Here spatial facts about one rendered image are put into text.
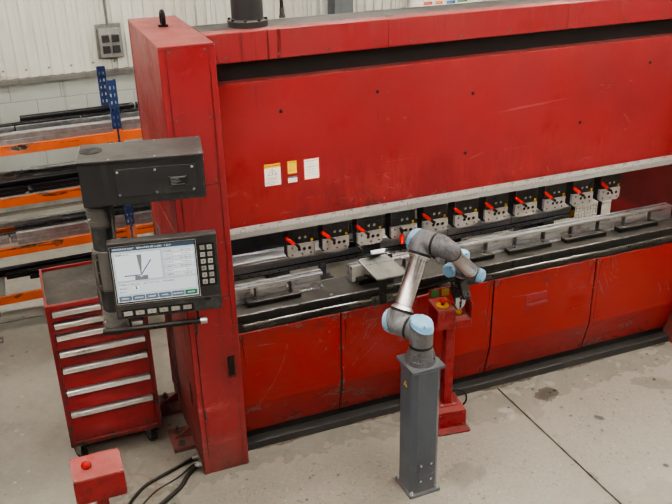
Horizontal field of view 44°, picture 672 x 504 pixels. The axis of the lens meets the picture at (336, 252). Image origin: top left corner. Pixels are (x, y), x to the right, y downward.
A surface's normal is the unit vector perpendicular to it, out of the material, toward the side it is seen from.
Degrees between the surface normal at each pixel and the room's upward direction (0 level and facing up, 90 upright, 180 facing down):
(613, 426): 0
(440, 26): 90
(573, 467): 0
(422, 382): 90
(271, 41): 90
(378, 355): 90
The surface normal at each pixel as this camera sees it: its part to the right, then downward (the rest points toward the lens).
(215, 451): 0.36, 0.40
